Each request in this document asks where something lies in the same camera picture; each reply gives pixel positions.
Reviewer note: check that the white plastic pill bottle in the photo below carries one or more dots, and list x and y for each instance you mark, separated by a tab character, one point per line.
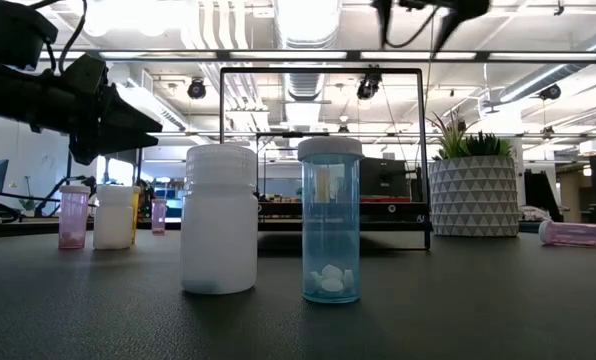
113	220
219	235

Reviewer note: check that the black ceiling camera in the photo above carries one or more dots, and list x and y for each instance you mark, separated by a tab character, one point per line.
196	90
550	92
367	89

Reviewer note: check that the black table mat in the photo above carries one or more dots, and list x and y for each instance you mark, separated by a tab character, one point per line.
428	310

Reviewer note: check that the black aluminium station frame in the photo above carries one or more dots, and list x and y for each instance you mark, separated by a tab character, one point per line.
223	56

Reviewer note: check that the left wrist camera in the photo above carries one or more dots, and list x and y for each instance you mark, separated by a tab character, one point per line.
88	75

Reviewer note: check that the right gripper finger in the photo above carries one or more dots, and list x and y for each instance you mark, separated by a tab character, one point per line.
385	20
453	22

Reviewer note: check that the silver ceiling ventilation duct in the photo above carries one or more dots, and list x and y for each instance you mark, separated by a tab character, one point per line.
305	20

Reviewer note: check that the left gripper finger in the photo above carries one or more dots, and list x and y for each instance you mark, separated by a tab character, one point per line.
123	144
133	117

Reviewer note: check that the succulent in patterned pot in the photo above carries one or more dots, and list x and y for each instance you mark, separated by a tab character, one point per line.
473	200

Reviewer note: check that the orange pill bottle white cap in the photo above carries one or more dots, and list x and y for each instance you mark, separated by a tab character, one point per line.
136	215

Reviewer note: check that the black chair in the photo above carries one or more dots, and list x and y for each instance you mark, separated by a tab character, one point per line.
540	195

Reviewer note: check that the pink pill bottle white cap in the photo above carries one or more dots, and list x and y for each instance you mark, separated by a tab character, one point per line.
578	235
158	217
74	220

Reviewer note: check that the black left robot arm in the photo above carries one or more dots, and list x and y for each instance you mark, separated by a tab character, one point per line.
8	30

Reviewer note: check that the blue pill bottle white pills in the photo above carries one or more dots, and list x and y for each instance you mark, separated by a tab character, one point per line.
330	240

